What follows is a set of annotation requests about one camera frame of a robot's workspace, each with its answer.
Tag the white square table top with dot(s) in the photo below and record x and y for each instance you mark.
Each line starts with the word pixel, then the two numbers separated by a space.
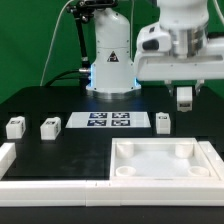
pixel 159 159

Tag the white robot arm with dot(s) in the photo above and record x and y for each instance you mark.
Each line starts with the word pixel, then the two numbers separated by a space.
pixel 112 73

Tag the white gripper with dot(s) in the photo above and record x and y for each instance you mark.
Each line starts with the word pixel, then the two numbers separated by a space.
pixel 164 55

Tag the white fence bar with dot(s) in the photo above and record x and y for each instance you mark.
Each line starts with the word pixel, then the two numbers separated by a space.
pixel 107 193
pixel 213 157
pixel 7 157

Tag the white front fence bar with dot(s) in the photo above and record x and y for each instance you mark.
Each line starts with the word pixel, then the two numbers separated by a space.
pixel 107 193

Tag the white sheet with tags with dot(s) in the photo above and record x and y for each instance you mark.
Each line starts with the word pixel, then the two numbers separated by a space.
pixel 108 120

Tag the white right fence bar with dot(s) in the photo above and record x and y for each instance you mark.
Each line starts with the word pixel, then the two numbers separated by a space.
pixel 213 157

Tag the white left fence bar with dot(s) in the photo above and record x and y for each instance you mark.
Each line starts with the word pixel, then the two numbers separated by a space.
pixel 7 157

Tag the black camera stand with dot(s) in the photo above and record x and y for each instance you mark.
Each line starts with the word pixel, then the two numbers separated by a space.
pixel 83 12

